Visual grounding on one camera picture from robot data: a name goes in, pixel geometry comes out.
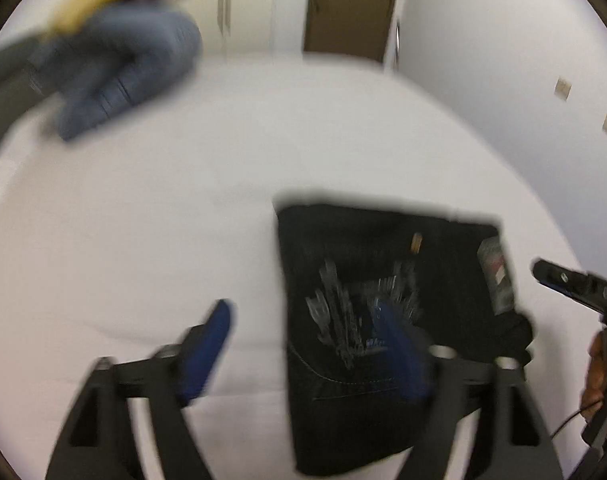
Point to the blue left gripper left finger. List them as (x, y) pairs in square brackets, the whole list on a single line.
[(200, 350)]

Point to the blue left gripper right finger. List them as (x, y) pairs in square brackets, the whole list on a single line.
[(406, 350)]

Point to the black denim pants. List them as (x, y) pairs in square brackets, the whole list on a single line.
[(368, 292)]

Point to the person's right hand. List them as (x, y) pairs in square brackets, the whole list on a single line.
[(595, 380)]

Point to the white bed sheet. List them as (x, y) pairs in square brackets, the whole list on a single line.
[(114, 244)]

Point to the blue folded quilt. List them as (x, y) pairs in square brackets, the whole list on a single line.
[(123, 56)]

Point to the dark grey headboard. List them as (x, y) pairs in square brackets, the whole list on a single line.
[(17, 93)]

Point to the white wardrobe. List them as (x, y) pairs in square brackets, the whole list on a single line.
[(232, 27)]

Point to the brown wooden door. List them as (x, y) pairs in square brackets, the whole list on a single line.
[(358, 28)]

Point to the upper beige wall socket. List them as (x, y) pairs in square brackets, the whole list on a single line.
[(562, 88)]

